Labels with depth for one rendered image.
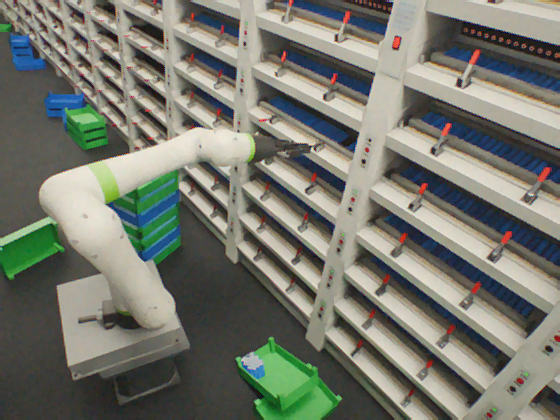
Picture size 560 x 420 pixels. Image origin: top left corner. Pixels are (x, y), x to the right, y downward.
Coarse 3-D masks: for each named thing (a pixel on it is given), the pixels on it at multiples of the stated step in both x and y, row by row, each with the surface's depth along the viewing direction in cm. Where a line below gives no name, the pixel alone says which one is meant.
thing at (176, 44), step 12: (168, 0) 194; (180, 0) 195; (168, 12) 197; (168, 24) 201; (180, 48) 209; (168, 60) 213; (180, 84) 220; (168, 96) 226; (168, 120) 236; (168, 132) 241; (180, 168) 251; (180, 192) 262
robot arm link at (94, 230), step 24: (72, 192) 94; (72, 216) 88; (96, 216) 88; (72, 240) 87; (96, 240) 87; (120, 240) 93; (96, 264) 94; (120, 264) 97; (120, 288) 104; (144, 288) 108; (144, 312) 114; (168, 312) 120
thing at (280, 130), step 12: (264, 96) 172; (276, 96) 175; (252, 108) 171; (252, 120) 171; (276, 132) 160; (288, 132) 156; (312, 144) 149; (312, 156) 148; (324, 156) 143; (336, 156) 142; (336, 168) 139; (348, 168) 133
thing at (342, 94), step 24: (264, 48) 158; (288, 48) 161; (312, 48) 153; (264, 72) 154; (288, 72) 150; (312, 72) 144; (336, 72) 143; (360, 72) 139; (312, 96) 137; (336, 96) 135; (360, 96) 130; (360, 120) 124
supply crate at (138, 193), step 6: (168, 174) 195; (174, 174) 199; (156, 180) 188; (162, 180) 192; (168, 180) 197; (144, 186) 182; (150, 186) 186; (156, 186) 190; (132, 192) 179; (138, 192) 180; (144, 192) 183; (132, 198) 181; (138, 198) 181
